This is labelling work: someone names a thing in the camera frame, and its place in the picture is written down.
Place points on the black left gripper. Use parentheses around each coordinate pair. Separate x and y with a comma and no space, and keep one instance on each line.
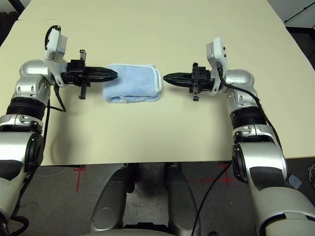
(73,73)

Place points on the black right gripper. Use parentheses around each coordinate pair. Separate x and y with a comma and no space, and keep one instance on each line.
(201,78)

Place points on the light blue towel white trim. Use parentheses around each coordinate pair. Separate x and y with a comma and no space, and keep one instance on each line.
(133,83)

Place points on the black foam floor mat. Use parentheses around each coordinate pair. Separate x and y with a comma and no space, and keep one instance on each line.
(7,27)

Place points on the black cabinet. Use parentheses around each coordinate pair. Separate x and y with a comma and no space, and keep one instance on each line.
(302,41)

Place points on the black tripod stand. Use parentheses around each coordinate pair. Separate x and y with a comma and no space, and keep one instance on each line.
(299,14)

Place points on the small grey floor box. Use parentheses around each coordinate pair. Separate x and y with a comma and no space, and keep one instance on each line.
(294,181)

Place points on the grey robot torso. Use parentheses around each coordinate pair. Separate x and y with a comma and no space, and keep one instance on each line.
(123,231)

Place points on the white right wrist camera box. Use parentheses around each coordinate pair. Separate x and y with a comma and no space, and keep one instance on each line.
(219,51)

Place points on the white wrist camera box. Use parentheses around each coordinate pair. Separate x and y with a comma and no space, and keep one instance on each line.
(55,44)
(219,51)

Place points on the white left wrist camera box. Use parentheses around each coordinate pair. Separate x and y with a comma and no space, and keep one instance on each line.
(55,44)

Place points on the side table black frame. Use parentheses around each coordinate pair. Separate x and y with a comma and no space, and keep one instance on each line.
(19,5)

